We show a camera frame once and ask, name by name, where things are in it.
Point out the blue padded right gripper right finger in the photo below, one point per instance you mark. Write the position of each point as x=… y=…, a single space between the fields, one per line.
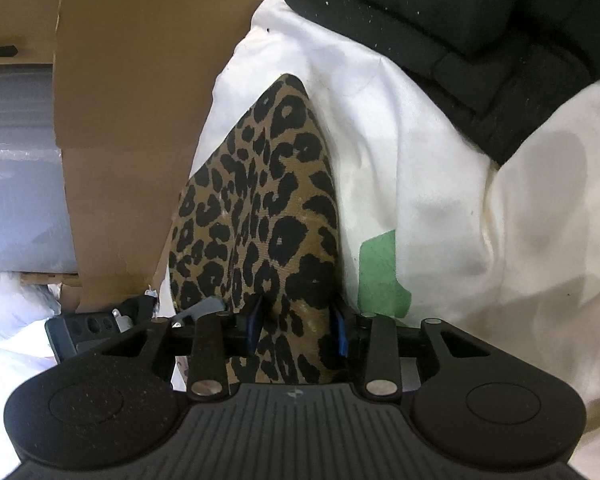
x=342 y=338

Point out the white patterned bed sheet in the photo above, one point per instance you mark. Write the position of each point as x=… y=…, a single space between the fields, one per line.
x=431 y=226

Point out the leopard print garment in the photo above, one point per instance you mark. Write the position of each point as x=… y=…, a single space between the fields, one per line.
x=258 y=222

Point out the grey metal cabinet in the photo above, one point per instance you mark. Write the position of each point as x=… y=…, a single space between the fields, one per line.
x=35 y=231

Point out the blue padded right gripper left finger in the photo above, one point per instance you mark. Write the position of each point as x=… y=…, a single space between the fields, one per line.
x=253 y=328

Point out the black fabric cushion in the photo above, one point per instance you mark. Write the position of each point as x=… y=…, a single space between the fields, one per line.
x=497 y=69

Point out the brown cardboard sheet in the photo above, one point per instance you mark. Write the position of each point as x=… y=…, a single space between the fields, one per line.
x=132 y=88

